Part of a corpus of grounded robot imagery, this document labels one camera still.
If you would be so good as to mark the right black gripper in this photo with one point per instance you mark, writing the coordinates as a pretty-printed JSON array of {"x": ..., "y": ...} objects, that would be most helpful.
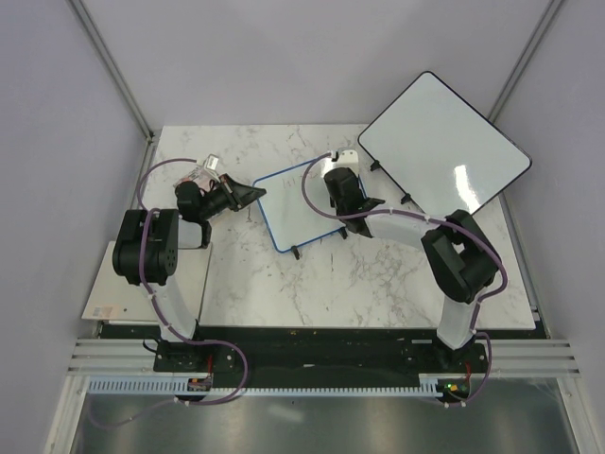
[{"x": 354, "y": 178}]

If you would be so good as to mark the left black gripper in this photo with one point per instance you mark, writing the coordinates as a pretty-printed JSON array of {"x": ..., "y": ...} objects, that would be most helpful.
[{"x": 237, "y": 195}]

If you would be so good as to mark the small blue-framed whiteboard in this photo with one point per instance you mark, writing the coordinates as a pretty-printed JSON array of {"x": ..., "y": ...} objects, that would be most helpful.
[{"x": 294, "y": 194}]

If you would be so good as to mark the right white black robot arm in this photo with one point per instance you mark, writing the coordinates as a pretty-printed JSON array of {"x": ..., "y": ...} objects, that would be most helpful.
[{"x": 462, "y": 259}]

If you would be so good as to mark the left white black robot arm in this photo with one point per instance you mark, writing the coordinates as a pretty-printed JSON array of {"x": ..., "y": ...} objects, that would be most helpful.
[{"x": 146, "y": 251}]

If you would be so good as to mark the large black-framed whiteboard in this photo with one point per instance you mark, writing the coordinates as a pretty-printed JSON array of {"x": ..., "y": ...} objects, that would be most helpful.
[{"x": 442, "y": 151}]

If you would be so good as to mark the colourful patterned packet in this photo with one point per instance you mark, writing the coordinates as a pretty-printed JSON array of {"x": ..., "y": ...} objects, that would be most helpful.
[{"x": 196, "y": 177}]

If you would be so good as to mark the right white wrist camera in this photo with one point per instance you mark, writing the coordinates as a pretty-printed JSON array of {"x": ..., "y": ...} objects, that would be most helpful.
[{"x": 342, "y": 158}]

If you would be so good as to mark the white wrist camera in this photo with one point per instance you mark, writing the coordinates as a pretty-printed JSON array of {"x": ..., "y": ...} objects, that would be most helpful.
[
  {"x": 209, "y": 166},
  {"x": 342, "y": 158}
]

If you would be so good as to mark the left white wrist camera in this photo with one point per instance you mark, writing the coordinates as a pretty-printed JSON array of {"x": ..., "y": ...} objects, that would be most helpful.
[{"x": 209, "y": 166}]

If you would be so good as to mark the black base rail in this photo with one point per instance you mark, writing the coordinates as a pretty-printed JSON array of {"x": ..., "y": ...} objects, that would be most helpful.
[{"x": 412, "y": 350}]

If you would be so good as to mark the white slotted cable duct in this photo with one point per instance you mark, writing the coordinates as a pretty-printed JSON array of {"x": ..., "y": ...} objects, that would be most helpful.
[{"x": 193, "y": 386}]

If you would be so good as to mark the aluminium slotted rail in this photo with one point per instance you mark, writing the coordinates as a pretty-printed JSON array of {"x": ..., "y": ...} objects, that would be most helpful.
[{"x": 511, "y": 358}]

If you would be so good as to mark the right aluminium corner post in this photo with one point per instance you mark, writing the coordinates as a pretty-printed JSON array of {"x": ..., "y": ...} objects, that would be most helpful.
[{"x": 547, "y": 19}]

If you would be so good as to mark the aluminium corner post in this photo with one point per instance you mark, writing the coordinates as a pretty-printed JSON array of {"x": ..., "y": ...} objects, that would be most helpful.
[
  {"x": 547, "y": 19},
  {"x": 93, "y": 34}
]

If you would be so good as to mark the left aluminium corner post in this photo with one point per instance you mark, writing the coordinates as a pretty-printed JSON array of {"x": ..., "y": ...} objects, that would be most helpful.
[{"x": 93, "y": 34}]

